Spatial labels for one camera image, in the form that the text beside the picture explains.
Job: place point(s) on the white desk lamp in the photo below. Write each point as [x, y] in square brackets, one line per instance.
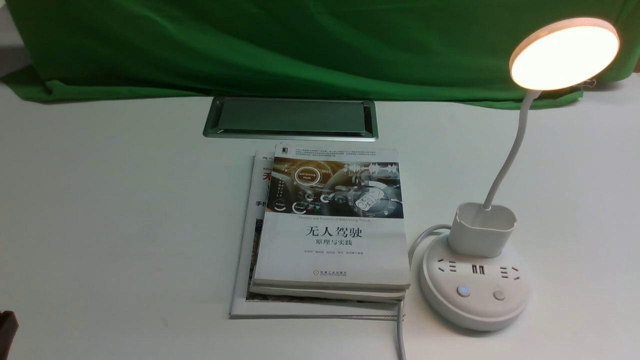
[469, 274]

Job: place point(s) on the white autonomous driving book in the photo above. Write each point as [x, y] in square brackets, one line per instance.
[334, 219]

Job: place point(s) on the middle white book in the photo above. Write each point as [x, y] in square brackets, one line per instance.
[265, 293]

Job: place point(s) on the large bottom white book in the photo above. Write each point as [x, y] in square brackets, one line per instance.
[249, 305]

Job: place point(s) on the green backdrop cloth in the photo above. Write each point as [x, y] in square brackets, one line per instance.
[382, 50]

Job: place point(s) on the dark brown object at edge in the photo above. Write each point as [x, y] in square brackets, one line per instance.
[8, 328]

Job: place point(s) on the silver desk cable hatch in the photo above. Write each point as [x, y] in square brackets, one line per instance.
[292, 119]

